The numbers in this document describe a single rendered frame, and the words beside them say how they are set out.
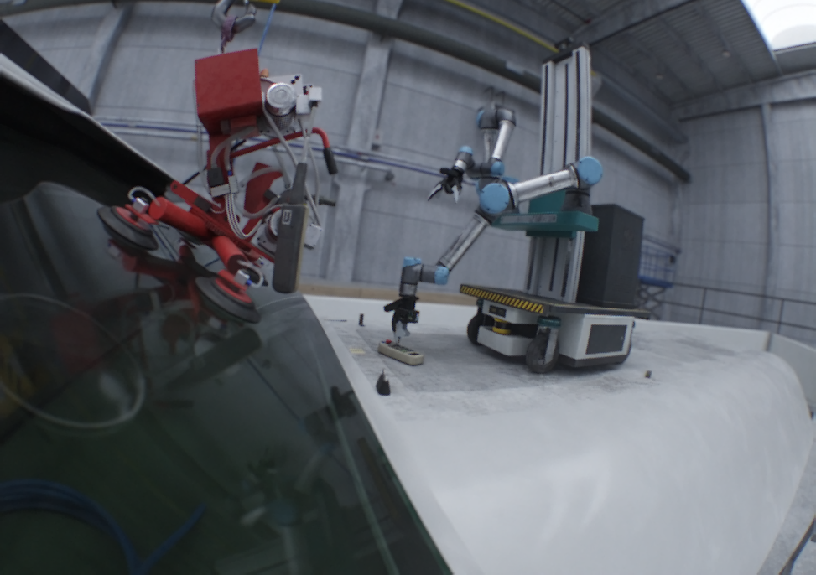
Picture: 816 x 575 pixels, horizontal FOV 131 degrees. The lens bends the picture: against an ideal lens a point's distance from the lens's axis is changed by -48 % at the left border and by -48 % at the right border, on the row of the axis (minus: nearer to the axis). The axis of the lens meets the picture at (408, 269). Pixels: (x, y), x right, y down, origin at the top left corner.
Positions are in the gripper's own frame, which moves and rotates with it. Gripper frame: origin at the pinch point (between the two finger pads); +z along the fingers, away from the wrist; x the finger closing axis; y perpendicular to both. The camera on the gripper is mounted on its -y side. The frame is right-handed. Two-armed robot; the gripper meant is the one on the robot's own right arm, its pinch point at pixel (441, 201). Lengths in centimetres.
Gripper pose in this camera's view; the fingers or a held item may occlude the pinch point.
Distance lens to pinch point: 171.2
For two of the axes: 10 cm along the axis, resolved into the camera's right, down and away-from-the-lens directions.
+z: -4.0, 8.7, -2.8
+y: 4.4, 4.5, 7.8
